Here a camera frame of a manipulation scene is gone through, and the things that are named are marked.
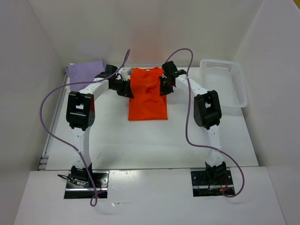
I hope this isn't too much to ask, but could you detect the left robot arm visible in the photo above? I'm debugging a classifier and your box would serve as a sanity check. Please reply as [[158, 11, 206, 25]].
[[66, 65, 134, 188]]

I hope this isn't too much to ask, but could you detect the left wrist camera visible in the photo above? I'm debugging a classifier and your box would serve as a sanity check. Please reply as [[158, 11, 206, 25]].
[[119, 68, 133, 78]]

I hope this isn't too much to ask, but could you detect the aluminium table edge rail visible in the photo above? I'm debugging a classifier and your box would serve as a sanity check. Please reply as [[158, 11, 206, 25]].
[[37, 72, 68, 171]]

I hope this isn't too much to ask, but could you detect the purple t shirt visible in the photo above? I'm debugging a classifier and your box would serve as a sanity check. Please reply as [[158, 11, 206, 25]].
[[65, 60, 106, 83]]

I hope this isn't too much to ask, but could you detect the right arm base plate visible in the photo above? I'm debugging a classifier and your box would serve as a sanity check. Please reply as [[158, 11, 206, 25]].
[[190, 169, 235, 197]]

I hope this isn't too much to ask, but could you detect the white plastic basket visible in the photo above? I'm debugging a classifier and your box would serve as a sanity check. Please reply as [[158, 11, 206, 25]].
[[200, 59, 248, 108]]

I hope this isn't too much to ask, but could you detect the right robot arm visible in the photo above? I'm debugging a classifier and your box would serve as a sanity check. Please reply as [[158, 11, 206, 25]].
[[160, 61, 226, 185]]

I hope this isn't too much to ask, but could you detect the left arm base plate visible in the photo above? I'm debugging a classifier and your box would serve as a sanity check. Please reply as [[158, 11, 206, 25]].
[[64, 171, 109, 199]]

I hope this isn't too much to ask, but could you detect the orange t shirt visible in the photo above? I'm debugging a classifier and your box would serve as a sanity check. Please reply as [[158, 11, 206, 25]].
[[128, 67, 168, 121]]

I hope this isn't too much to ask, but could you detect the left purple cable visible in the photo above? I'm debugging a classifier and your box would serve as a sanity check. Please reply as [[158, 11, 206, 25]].
[[39, 48, 131, 207]]

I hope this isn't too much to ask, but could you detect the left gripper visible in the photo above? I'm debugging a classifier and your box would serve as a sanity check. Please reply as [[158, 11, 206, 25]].
[[110, 78, 134, 99]]

